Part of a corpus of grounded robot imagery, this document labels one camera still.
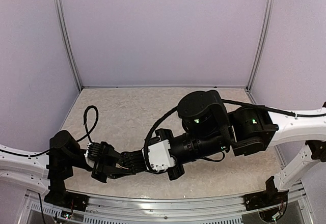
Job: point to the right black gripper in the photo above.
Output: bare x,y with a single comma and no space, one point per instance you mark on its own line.
160,133

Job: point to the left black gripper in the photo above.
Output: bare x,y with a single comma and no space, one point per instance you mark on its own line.
106,162

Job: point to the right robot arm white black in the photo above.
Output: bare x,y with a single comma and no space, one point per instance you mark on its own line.
209,129

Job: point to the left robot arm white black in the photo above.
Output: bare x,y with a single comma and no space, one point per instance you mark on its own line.
47,171

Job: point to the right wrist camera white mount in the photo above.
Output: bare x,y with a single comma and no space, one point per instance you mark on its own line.
159,156

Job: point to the aluminium front rail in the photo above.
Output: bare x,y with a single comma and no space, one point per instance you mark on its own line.
228,209

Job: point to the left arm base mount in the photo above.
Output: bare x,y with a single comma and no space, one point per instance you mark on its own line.
59,196

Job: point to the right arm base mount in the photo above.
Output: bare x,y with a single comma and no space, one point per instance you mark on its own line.
270,203

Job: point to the left aluminium corner post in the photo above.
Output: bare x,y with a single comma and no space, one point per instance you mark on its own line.
67,44

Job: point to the aluminium corner post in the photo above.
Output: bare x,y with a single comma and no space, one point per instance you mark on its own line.
261,43
67,44

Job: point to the right aluminium corner post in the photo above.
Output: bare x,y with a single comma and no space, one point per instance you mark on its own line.
261,43

